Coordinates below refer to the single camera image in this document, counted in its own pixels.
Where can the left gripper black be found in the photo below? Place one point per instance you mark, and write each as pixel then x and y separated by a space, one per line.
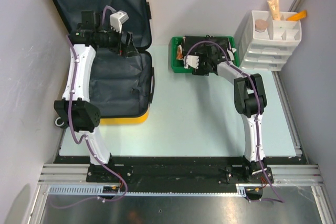
pixel 130 51

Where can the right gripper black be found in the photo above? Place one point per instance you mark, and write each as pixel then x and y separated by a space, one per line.
pixel 200 71

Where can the orange rabbit print towel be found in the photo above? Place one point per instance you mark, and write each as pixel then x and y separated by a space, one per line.
pixel 179 53

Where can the green plastic tray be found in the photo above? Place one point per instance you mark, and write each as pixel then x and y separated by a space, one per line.
pixel 227 42

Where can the yellow Pikachu hard-shell suitcase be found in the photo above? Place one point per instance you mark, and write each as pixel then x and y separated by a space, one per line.
pixel 121 88

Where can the white plastic drawer organizer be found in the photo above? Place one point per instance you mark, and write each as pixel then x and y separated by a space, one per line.
pixel 271 49

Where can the pink round cosmetic jar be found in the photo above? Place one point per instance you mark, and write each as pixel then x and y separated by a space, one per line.
pixel 261 25

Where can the beige cosmetic tube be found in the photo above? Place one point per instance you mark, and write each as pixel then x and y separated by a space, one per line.
pixel 274 8

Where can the orange cosmetic tube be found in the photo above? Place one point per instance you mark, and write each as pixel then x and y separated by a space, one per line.
pixel 298 16

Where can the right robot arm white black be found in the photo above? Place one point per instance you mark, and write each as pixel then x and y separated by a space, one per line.
pixel 250 100

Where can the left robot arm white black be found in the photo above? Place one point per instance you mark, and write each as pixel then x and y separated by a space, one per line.
pixel 75 108

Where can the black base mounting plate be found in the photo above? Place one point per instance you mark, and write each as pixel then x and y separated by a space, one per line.
pixel 132 169

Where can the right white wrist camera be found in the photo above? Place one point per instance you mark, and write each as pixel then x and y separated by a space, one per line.
pixel 191 61

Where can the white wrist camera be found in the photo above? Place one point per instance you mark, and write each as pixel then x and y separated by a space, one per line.
pixel 117 19
pixel 191 61

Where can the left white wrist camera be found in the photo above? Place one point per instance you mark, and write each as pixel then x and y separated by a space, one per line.
pixel 117 19

